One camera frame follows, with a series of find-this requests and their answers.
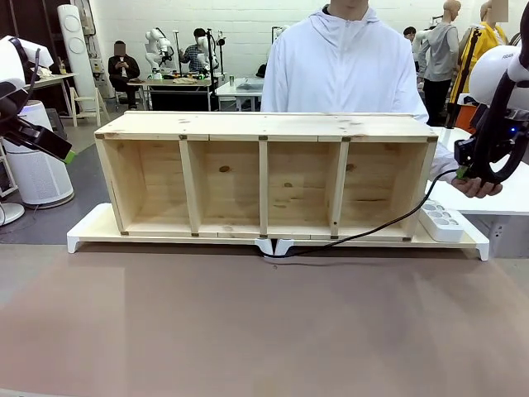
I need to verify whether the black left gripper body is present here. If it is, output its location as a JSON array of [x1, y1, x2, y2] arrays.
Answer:
[[0, 91, 31, 137]]

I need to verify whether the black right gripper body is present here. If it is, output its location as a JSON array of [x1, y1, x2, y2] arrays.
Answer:
[[470, 122, 513, 167]]

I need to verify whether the black power cable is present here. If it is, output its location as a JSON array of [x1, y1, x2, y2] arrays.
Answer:
[[260, 168, 462, 260]]

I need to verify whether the person's left forearm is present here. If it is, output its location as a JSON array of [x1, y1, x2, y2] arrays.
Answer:
[[427, 142, 460, 184]]

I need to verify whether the person's left hand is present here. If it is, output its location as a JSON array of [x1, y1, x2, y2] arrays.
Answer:
[[451, 176, 504, 200]]

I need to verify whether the white round air purifier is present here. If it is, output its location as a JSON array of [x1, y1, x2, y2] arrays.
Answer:
[[0, 100, 75, 208]]

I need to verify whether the light wooden step stool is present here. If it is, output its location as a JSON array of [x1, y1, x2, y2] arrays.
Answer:
[[68, 86, 111, 127]]

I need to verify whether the wooden workbench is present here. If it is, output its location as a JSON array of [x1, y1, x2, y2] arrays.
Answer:
[[22, 72, 79, 117]]

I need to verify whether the white side table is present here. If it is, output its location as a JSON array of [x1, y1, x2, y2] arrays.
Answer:
[[424, 126, 529, 217]]

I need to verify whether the black tripod stand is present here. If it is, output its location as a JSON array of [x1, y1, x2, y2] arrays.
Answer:
[[445, 25, 485, 130]]

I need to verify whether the white power strip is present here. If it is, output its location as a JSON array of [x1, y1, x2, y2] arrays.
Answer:
[[419, 200, 466, 243]]

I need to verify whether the white fan base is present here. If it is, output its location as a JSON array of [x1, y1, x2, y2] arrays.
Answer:
[[0, 201, 26, 227]]

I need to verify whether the white-legged wooden monitor riser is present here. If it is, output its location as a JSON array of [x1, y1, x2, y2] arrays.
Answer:
[[66, 204, 276, 258], [274, 206, 491, 262]]

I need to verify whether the tall white air conditioner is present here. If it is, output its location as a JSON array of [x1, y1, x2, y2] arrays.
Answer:
[[56, 3, 99, 112]]

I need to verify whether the mannequin in gray hoodie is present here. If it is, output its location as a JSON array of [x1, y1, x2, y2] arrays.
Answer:
[[419, 0, 460, 127]]

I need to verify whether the seated man in black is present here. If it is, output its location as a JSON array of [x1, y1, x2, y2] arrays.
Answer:
[[107, 40, 141, 111]]

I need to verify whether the cluttered background work table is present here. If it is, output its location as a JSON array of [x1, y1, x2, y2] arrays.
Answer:
[[126, 72, 218, 112]]

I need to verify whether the person in white hoodie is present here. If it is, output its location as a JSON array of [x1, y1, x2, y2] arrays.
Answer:
[[260, 0, 431, 124]]

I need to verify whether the seated man in plaid shirt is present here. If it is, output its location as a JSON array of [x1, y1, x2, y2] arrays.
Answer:
[[179, 26, 218, 74]]

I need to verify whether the white background table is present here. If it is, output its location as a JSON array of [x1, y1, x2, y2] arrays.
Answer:
[[214, 76, 268, 112]]

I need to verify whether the wooden four-compartment shelf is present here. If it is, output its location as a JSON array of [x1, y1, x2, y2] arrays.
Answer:
[[93, 110, 439, 243]]

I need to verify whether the black right arm hose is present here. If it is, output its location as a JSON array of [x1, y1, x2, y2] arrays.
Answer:
[[468, 65, 525, 189]]

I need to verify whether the black arm hose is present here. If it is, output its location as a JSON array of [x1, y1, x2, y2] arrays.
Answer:
[[7, 36, 43, 97], [468, 65, 525, 189]]

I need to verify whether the black left arm hose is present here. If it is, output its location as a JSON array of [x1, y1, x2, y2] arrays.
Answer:
[[7, 36, 43, 97]]

